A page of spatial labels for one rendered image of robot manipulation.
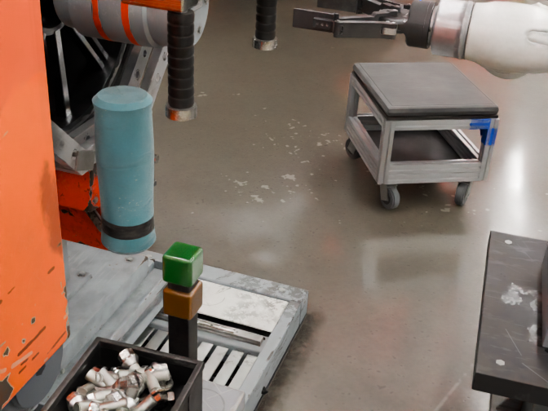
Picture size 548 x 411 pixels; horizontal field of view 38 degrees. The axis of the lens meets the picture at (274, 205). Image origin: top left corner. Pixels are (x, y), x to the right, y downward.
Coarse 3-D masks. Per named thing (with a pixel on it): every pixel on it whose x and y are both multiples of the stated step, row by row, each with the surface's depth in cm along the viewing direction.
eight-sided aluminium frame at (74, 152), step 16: (144, 48) 150; (160, 48) 147; (128, 64) 148; (144, 64) 151; (160, 64) 148; (128, 80) 147; (144, 80) 146; (160, 80) 149; (80, 128) 136; (64, 144) 122; (80, 144) 130; (64, 160) 123; (80, 160) 127
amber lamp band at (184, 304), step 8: (168, 288) 98; (200, 288) 99; (168, 296) 98; (176, 296) 98; (184, 296) 97; (192, 296) 98; (200, 296) 100; (168, 304) 99; (176, 304) 98; (184, 304) 98; (192, 304) 98; (200, 304) 101; (168, 312) 99; (176, 312) 99; (184, 312) 98; (192, 312) 99
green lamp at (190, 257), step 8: (176, 248) 97; (184, 248) 97; (192, 248) 97; (200, 248) 97; (168, 256) 96; (176, 256) 95; (184, 256) 96; (192, 256) 96; (200, 256) 97; (168, 264) 96; (176, 264) 95; (184, 264) 95; (192, 264) 95; (200, 264) 98; (168, 272) 96; (176, 272) 96; (184, 272) 95; (192, 272) 96; (200, 272) 98; (168, 280) 97; (176, 280) 96; (184, 280) 96; (192, 280) 96
